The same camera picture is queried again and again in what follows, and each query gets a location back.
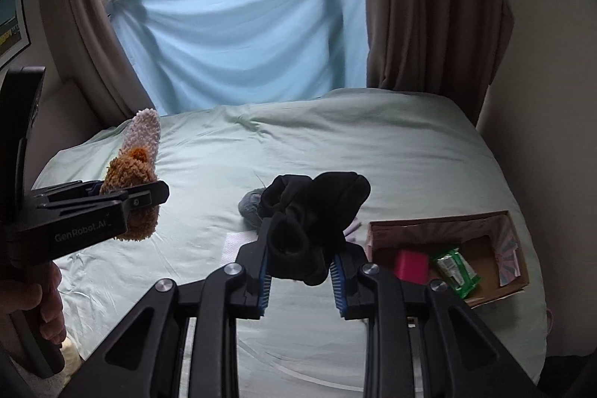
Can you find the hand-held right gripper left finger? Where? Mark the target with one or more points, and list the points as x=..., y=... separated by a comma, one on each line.
x=266, y=284

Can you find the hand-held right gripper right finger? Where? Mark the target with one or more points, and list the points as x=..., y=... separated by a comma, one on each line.
x=336, y=286

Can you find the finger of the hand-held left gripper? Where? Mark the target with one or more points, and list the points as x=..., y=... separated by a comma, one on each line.
x=84, y=187
x=149, y=195

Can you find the brown and white fuzzy sock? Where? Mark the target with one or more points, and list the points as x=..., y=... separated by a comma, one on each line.
x=135, y=165

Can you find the black sock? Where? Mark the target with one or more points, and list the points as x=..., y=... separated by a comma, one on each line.
x=317, y=211

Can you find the person's left hand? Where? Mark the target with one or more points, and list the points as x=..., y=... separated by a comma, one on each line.
x=44, y=304

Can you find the white tissue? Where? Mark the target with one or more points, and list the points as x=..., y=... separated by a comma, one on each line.
x=235, y=246

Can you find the purple cloth piece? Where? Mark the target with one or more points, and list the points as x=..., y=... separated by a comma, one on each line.
x=353, y=228

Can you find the pink box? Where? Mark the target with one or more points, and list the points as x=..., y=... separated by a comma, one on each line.
x=410, y=267

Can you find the grey fuzzy sock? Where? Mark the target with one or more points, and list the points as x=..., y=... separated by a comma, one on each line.
x=249, y=204

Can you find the green wipes packet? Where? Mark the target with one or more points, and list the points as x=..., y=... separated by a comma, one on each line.
x=454, y=270

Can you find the cream cloth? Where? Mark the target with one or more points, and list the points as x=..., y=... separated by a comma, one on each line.
x=72, y=356

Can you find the bed with pale green sheet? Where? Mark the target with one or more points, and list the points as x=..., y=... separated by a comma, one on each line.
x=373, y=146

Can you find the cardboard box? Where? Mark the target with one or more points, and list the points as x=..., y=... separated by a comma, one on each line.
x=480, y=256

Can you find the beige curtain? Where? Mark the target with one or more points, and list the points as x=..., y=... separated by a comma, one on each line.
x=88, y=39
x=419, y=6

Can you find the light blue hanging cloth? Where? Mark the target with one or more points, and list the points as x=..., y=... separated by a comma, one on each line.
x=242, y=39

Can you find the framed wall picture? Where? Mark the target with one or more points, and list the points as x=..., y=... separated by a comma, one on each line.
x=11, y=25

